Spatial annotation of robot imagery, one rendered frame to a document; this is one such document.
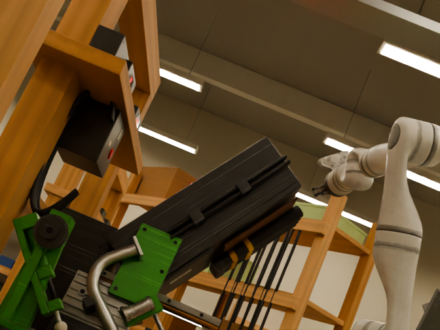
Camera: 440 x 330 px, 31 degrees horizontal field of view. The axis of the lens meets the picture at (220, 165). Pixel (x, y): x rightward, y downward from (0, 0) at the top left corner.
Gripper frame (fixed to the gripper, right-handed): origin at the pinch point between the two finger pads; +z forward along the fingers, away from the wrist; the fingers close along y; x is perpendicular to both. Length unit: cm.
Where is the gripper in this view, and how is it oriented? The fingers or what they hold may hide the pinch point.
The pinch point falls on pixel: (327, 190)
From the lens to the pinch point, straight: 228.7
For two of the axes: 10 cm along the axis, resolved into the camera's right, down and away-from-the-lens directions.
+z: -1.3, 2.0, 9.7
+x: -3.2, -9.4, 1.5
